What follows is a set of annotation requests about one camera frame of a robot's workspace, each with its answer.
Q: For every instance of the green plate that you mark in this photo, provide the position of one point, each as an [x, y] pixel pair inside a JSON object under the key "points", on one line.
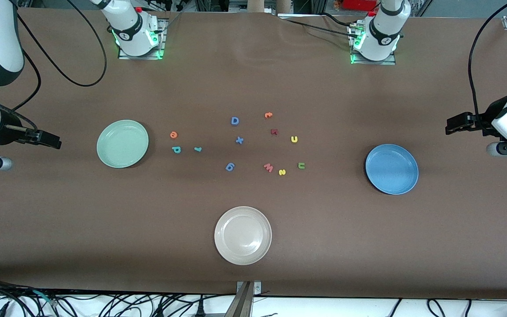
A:
{"points": [[122, 144]]}

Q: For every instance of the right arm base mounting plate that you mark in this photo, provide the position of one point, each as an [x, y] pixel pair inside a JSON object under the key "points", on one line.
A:
{"points": [[162, 37]]}

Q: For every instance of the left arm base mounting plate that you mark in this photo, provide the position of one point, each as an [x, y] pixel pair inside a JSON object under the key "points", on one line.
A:
{"points": [[372, 62]]}

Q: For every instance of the aluminium profile beam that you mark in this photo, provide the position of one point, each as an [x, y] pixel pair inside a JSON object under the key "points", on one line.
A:
{"points": [[241, 304]]}

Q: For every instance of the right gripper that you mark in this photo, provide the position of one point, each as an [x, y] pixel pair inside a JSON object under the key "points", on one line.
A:
{"points": [[9, 130]]}

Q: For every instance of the pink foam letter w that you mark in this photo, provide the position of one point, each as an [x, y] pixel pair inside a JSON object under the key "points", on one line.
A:
{"points": [[268, 167]]}

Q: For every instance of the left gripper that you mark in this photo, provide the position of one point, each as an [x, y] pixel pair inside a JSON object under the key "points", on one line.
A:
{"points": [[485, 119]]}

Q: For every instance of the blue foam letter D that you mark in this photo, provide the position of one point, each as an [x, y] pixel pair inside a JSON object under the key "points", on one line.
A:
{"points": [[232, 121]]}

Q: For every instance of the blue foam letter g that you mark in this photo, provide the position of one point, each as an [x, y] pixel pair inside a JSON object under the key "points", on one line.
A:
{"points": [[230, 167]]}

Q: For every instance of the metal table clamp bracket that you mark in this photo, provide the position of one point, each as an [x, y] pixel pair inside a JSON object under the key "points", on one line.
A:
{"points": [[257, 287]]}

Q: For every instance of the brown table cover sheet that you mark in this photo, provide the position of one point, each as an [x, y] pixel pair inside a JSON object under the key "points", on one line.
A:
{"points": [[253, 88]]}

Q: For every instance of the bare person limb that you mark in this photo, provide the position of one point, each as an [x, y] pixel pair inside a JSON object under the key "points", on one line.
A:
{"points": [[256, 5], [284, 5]]}

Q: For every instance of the blue plate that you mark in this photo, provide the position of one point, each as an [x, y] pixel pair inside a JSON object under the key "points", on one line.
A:
{"points": [[392, 169]]}

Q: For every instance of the teal foam letter p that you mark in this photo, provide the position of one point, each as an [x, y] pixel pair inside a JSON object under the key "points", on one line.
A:
{"points": [[176, 150]]}

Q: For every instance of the beige plate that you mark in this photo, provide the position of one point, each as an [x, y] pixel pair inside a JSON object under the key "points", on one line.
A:
{"points": [[243, 235]]}

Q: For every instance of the red box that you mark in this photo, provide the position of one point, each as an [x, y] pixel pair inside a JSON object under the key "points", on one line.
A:
{"points": [[359, 4]]}

